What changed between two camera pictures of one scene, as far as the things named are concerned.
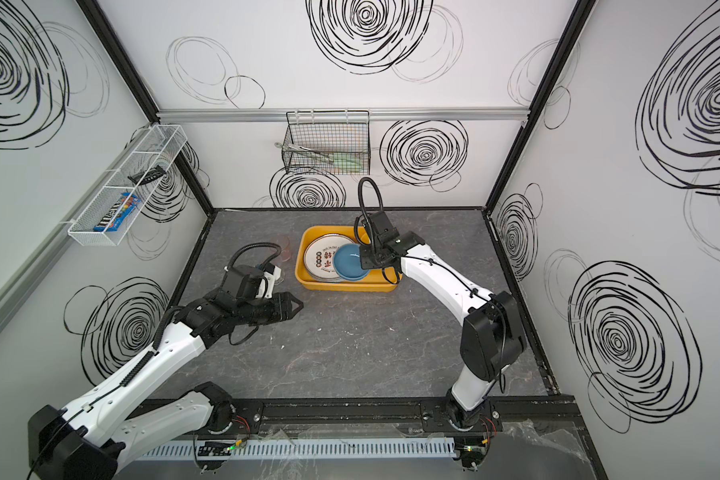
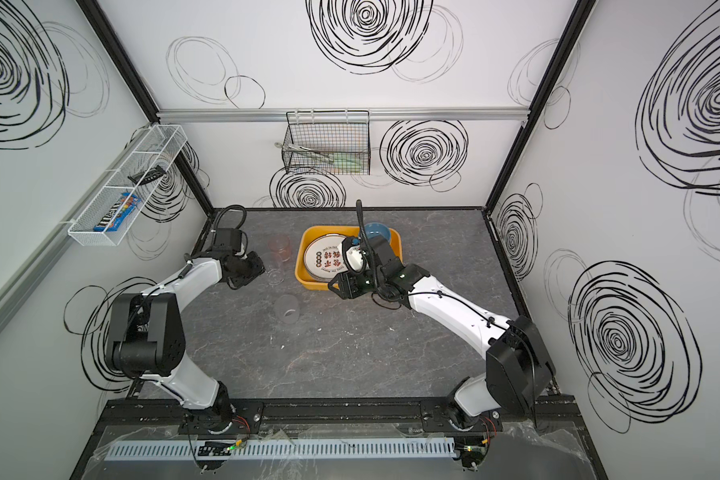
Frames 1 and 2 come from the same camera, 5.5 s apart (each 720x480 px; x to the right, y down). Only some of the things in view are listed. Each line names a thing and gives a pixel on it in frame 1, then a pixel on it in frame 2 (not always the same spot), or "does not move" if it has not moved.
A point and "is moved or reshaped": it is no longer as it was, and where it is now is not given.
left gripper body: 274,308 to 250,267
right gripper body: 375,258 to 343,285
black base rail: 527,416 does not move
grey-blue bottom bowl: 347,262 is moved or reshaped
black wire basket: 328,142 does not move
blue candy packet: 126,209 does not move
